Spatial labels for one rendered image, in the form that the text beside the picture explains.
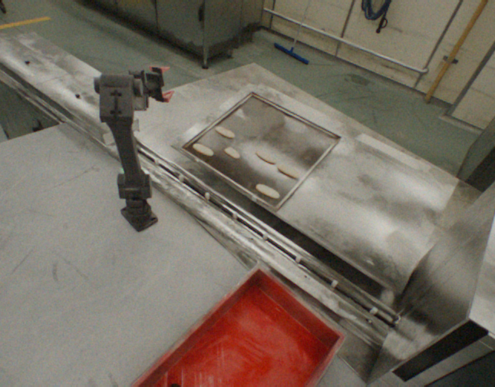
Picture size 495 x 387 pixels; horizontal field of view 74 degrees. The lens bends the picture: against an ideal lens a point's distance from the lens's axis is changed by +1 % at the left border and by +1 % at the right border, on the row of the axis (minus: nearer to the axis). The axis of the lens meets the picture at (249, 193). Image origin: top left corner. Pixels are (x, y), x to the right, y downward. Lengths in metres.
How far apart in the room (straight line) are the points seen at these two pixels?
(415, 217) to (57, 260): 1.24
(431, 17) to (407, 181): 3.23
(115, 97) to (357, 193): 0.92
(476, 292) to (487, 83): 3.65
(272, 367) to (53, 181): 1.03
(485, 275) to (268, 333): 0.58
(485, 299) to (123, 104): 0.85
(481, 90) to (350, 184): 3.08
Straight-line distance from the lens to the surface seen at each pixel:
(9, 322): 1.16
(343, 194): 1.32
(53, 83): 1.86
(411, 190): 1.44
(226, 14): 4.04
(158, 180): 1.32
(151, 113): 1.77
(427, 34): 4.55
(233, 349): 1.02
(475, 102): 4.34
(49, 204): 1.38
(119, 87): 0.90
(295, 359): 1.04
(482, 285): 0.75
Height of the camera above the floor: 1.78
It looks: 46 degrees down
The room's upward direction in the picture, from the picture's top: 11 degrees clockwise
